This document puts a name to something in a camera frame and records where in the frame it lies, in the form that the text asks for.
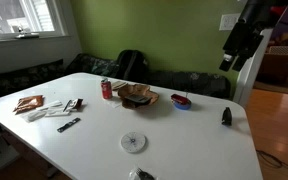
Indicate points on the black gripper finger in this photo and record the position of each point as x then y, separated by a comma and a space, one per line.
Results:
225, 62
239, 64

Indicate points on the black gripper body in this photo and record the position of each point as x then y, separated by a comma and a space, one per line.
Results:
242, 38

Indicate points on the clear plastic cutlery packet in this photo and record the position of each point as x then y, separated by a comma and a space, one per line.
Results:
140, 174

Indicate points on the wooden cabinet with grille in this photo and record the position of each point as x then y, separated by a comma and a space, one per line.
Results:
277, 65

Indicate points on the dark floral back cushion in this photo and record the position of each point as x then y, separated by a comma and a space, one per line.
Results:
190, 83

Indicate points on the black sunglasses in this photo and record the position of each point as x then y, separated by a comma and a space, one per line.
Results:
226, 116

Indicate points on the blue and red bowl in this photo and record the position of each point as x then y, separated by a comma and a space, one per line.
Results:
180, 101

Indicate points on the crumpled brown paper bag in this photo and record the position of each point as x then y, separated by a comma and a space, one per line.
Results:
148, 96

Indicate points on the black backpack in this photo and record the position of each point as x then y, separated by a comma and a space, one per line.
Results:
131, 65

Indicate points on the black wallet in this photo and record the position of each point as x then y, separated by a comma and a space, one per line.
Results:
137, 98

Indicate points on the white round disc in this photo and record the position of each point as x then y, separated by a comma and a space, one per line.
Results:
133, 142

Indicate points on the red soda can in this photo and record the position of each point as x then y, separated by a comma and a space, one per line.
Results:
106, 89

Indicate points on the green patterned corner cushion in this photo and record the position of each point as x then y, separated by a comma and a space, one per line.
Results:
92, 66

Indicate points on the white paper packets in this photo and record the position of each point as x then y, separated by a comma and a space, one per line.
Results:
73, 104

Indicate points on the black flat strip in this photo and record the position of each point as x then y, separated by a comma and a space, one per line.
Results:
68, 125

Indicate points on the flat white sachet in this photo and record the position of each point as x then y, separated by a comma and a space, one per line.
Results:
58, 113

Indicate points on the long white sachet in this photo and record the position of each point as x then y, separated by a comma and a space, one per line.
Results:
50, 104

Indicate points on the white plastic sachet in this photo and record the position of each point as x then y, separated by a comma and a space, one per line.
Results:
35, 115

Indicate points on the orange snack packet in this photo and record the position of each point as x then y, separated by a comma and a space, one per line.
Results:
29, 103

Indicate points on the small device on windowsill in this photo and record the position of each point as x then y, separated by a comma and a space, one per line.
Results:
26, 34

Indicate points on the dark patterned bench cushion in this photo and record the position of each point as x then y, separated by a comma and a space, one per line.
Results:
20, 78

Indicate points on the white framed window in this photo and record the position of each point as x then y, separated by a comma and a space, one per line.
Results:
20, 15

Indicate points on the white wall outlet plate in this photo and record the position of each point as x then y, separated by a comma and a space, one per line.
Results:
229, 22

